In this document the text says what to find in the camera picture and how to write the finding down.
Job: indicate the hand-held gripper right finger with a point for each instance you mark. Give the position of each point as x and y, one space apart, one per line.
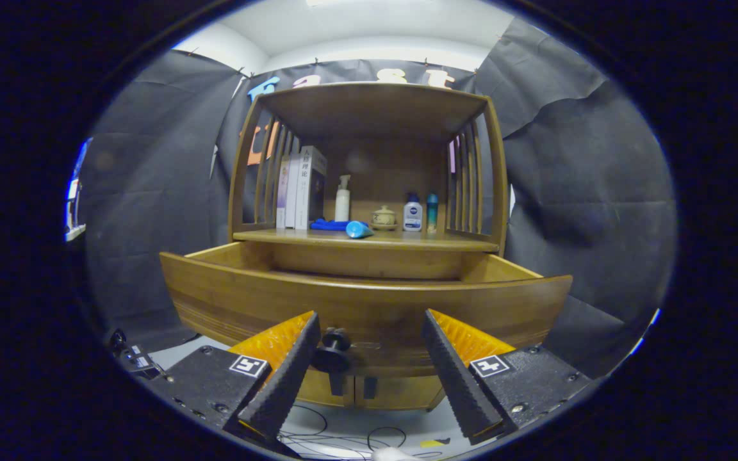
455 378

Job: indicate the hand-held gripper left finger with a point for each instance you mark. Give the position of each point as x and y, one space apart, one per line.
286 378

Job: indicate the wooden drawer with black knob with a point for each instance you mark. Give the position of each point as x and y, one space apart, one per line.
369 301

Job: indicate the blue white cosmetic tube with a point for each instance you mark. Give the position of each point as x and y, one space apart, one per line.
359 229

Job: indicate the wooden cabinet door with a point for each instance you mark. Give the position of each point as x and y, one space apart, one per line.
314 390
401 394

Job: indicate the wooden countertop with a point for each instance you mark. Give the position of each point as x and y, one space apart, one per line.
420 241

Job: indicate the wooden cabinet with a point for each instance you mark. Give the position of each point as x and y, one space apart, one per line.
375 109

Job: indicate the small yellow object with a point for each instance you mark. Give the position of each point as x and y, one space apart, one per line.
433 443

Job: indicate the blue cloth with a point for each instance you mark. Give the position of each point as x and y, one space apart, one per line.
327 225

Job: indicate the teal bottle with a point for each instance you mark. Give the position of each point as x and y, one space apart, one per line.
432 214

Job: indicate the white blue lotion bottle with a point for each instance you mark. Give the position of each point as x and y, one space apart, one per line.
412 216

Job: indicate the beige lidded teacup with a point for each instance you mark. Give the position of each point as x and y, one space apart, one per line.
384 218

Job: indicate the white pump bottle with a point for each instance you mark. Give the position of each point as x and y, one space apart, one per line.
342 205

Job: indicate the lavender book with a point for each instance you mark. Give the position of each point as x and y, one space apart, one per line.
281 192

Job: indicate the white book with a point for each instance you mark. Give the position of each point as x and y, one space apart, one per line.
291 192

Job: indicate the dark cover book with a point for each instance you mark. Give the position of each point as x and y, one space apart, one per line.
311 186

